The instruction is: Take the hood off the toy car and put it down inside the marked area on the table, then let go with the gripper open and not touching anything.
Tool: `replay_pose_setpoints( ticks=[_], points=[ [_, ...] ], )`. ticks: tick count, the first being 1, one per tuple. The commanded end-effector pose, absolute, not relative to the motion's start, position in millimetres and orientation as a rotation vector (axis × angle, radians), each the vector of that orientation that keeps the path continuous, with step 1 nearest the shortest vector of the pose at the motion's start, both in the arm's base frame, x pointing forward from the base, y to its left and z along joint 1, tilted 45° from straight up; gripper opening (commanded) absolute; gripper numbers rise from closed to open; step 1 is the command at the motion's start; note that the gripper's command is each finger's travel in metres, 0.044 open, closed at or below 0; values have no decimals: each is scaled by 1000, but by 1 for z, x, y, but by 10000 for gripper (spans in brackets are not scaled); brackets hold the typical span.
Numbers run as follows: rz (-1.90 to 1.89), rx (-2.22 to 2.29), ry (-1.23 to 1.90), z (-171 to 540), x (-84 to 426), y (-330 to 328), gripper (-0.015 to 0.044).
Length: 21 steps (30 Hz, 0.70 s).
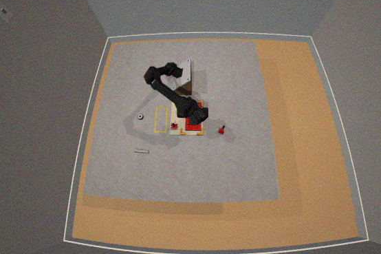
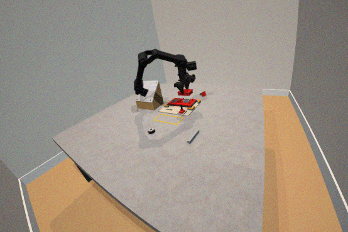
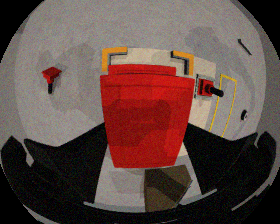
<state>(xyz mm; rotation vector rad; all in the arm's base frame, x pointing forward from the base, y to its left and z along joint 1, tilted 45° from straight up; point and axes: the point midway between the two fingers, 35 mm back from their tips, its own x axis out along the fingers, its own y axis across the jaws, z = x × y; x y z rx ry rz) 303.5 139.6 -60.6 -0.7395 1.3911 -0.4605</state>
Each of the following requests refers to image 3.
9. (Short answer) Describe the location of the black toy wheel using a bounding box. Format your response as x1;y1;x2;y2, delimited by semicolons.
241;109;249;121

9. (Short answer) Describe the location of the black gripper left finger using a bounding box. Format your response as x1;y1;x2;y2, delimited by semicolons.
23;123;108;204

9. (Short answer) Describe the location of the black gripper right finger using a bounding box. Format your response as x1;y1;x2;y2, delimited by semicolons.
183;123;257;196

